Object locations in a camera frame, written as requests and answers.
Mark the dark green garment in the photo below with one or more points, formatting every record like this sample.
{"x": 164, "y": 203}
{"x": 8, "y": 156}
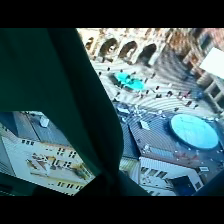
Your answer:
{"x": 50, "y": 73}

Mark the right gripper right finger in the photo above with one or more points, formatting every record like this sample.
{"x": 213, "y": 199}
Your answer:
{"x": 125, "y": 187}

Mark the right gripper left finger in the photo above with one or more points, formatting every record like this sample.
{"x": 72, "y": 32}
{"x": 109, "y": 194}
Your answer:
{"x": 101, "y": 187}

